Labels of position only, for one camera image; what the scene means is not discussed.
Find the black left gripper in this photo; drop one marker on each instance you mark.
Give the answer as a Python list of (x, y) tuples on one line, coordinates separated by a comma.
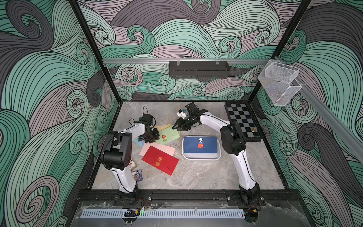
[(156, 136)]

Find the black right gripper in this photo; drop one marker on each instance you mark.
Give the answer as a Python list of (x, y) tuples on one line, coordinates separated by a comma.
[(183, 122)]

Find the tan kraft envelope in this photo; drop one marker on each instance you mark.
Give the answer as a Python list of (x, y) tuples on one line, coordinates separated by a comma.
[(162, 127)]

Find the light green envelope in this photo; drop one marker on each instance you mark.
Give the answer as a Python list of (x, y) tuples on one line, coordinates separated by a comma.
[(167, 136)]

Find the dark blue envelope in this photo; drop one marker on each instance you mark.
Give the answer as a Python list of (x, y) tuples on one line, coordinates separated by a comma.
[(200, 145)]

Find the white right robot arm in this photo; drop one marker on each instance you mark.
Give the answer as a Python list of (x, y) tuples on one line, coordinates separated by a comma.
[(233, 142)]

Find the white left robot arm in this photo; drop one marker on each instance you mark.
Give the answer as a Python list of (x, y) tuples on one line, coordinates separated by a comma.
[(117, 149)]

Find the white plastic storage box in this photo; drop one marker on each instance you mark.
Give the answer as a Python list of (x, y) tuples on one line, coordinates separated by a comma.
[(204, 157)]

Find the framed card box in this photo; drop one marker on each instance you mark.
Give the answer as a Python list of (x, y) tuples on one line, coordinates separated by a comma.
[(132, 164)]

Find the blue playing card box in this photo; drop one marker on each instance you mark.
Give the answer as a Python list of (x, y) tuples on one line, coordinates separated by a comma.
[(137, 174)]

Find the light blue envelope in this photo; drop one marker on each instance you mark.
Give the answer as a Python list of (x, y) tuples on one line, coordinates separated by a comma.
[(139, 142)]

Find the pink envelope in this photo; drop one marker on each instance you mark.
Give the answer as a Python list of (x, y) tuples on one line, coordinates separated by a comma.
[(166, 149)]

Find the red envelope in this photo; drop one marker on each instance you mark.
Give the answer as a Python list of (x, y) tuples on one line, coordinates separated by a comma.
[(160, 160)]

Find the black white chessboard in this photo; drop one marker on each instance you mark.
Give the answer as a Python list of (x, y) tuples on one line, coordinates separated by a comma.
[(239, 112)]

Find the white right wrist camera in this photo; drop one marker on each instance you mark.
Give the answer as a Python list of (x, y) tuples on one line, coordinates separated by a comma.
[(182, 114)]

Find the black wall shelf tray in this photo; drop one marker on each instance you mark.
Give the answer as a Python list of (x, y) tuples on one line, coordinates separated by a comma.
[(203, 70)]

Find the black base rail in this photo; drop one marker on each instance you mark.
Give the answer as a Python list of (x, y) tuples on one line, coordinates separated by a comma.
[(189, 195)]

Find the white perforated cable duct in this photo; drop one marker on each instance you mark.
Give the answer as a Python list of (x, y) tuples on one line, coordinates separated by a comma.
[(166, 213)]

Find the clear acrylic wall bin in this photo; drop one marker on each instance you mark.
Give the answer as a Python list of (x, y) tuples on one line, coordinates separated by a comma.
[(279, 82)]

